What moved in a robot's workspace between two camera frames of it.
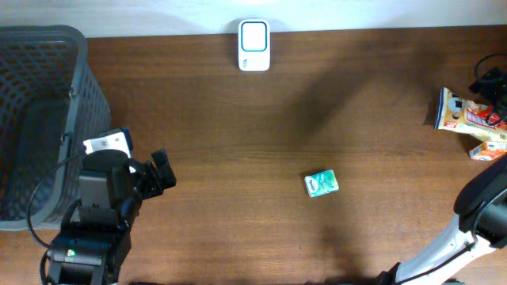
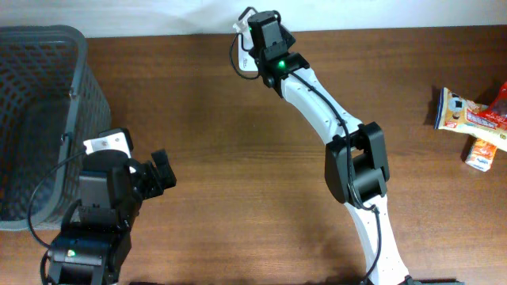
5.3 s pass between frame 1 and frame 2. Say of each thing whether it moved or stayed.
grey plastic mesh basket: stayed
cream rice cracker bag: stayed
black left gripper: stayed
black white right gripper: moved
